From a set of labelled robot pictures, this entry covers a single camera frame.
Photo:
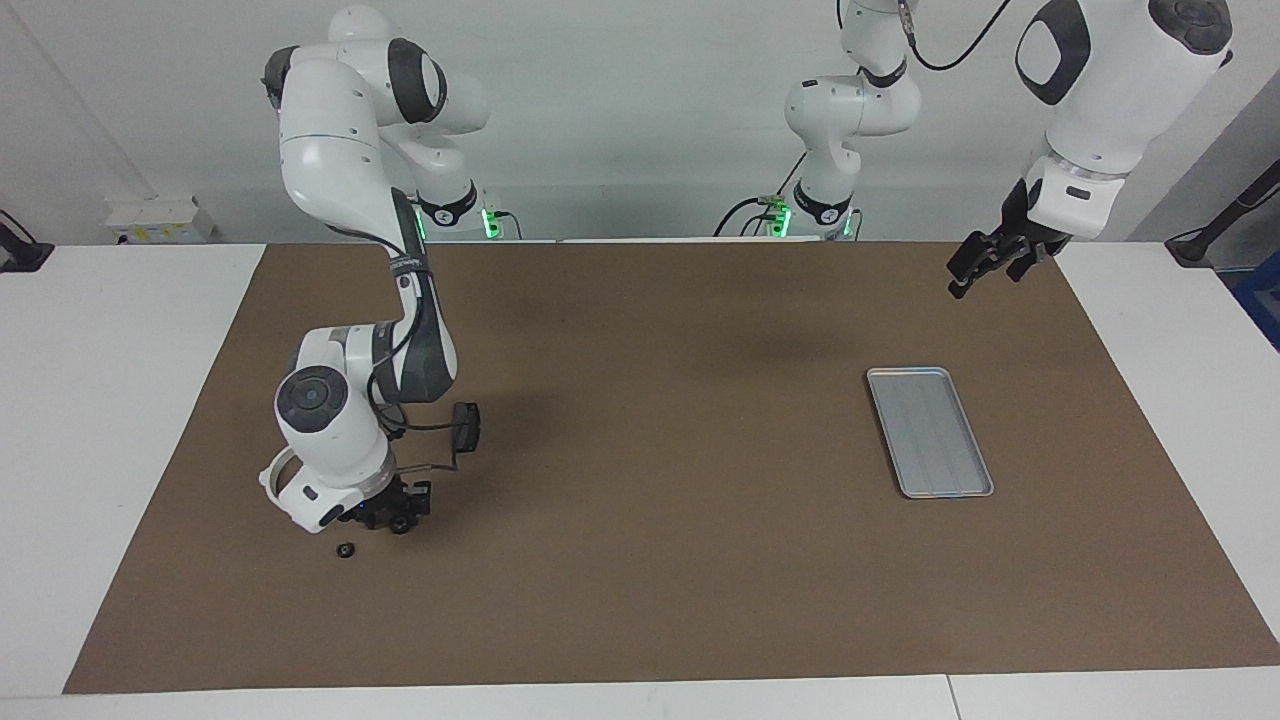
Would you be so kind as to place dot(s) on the large black bearing gear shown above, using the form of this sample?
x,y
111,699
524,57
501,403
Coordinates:
x,y
401,525

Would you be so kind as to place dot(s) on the white cardboard box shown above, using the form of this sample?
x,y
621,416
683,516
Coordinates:
x,y
155,215

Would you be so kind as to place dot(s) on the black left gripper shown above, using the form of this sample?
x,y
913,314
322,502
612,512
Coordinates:
x,y
1020,225

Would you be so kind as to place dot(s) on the black angled stand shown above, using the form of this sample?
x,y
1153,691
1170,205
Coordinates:
x,y
1195,245

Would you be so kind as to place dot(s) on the black clamp mount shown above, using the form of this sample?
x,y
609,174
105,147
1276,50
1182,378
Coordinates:
x,y
20,255

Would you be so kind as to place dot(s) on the grey rectangular brake pad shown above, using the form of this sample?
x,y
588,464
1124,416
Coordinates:
x,y
466,428

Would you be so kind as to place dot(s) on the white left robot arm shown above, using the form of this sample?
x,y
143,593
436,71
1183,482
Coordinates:
x,y
1110,90

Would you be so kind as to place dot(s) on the brown table mat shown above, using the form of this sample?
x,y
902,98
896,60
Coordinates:
x,y
640,580

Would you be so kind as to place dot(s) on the silver metal tray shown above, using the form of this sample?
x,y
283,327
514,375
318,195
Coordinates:
x,y
930,435

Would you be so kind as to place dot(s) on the blue box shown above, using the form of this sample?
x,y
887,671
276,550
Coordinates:
x,y
1265,300

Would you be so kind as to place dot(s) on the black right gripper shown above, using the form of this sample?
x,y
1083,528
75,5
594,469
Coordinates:
x,y
378,508

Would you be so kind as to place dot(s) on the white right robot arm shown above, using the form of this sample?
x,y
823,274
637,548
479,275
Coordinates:
x,y
330,170

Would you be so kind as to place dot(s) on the white curved plastic bracket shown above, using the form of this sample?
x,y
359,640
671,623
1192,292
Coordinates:
x,y
266,474

